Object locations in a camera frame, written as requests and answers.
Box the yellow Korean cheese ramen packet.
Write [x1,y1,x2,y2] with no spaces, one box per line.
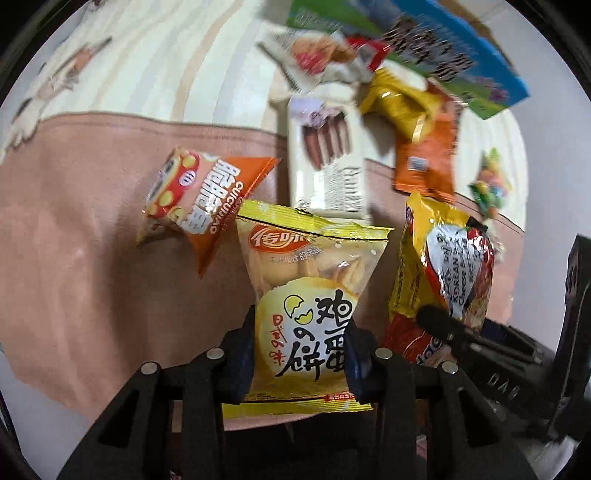
[384,192,495,365]

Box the yellow egg cookie packet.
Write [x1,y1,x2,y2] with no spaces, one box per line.
[222,200,391,419]

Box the orange panda snack packet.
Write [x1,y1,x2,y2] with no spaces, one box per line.
[136,147,280,275]

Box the red triangular snack packet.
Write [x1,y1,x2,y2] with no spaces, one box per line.
[346,36,391,72]

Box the green colourful candy packet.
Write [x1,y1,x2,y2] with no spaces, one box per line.
[469,147,511,219]

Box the yellow foil snack packet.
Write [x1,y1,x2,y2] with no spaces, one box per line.
[359,67,442,143]

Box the cream chocolate stick box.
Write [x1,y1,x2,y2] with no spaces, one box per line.
[270,85,372,225]

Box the blue green milk carton box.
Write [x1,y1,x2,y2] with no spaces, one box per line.
[287,0,530,119]

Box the white oat cookie packet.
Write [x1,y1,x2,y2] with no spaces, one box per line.
[260,30,373,92]

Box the striped and pink bed sheet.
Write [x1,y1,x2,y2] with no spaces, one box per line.
[0,0,530,432]

